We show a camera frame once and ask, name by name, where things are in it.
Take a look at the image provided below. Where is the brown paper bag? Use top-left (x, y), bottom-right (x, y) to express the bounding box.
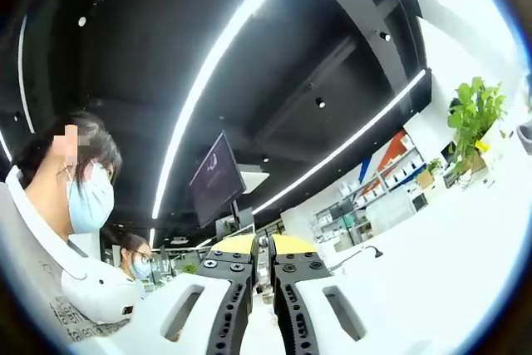
top-left (467, 150), bottom-right (487, 174)

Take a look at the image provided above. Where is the ceiling light strip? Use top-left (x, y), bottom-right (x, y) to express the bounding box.
top-left (252, 68), bottom-right (427, 215)
top-left (151, 0), bottom-right (307, 219)

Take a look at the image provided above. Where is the green potted plant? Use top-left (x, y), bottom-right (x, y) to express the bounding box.
top-left (446, 76), bottom-right (508, 173)

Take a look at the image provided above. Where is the ceiling air conditioner panel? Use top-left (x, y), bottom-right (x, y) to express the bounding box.
top-left (239, 170), bottom-right (271, 195)

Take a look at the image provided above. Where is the black table cable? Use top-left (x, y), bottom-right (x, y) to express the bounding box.
top-left (332, 245), bottom-right (384, 273)

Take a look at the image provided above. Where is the shelf with white bins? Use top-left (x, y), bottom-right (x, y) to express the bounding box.
top-left (313, 130), bottom-right (429, 254)

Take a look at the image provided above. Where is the brown cardboard box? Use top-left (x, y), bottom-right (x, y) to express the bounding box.
top-left (415, 170), bottom-right (436, 190)

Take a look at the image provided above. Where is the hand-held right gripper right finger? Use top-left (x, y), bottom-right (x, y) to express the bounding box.
top-left (267, 234), bottom-right (412, 355)

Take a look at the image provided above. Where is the white panel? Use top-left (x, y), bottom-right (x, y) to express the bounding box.
top-left (364, 185), bottom-right (418, 234)

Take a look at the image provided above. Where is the large black mounted monitor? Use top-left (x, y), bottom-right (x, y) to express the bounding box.
top-left (189, 130), bottom-right (247, 229)

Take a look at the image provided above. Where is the person's head with face mask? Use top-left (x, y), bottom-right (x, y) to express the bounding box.
top-left (11, 110), bottom-right (125, 236)

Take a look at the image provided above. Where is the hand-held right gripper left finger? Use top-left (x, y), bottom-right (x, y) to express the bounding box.
top-left (103, 234), bottom-right (261, 355)

